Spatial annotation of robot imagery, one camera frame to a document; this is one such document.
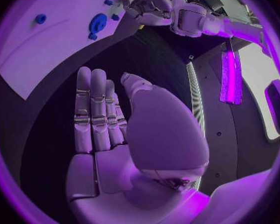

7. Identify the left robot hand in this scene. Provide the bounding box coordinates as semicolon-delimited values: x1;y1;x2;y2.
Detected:
120;0;176;26

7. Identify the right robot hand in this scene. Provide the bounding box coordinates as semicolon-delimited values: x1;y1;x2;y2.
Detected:
65;66;211;224

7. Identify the white task board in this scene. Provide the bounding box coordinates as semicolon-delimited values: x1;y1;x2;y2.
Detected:
0;0;142;101

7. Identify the blue gear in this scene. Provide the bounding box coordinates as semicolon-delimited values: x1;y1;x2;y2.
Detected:
88;12;109;34

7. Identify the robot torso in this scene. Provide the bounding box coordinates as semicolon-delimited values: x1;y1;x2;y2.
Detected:
185;34;280;198

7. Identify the glowing light bar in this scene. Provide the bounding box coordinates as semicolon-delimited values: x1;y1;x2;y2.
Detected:
219;41;244;106

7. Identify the blue plug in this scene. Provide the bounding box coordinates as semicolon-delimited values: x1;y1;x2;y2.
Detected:
34;13;47;24

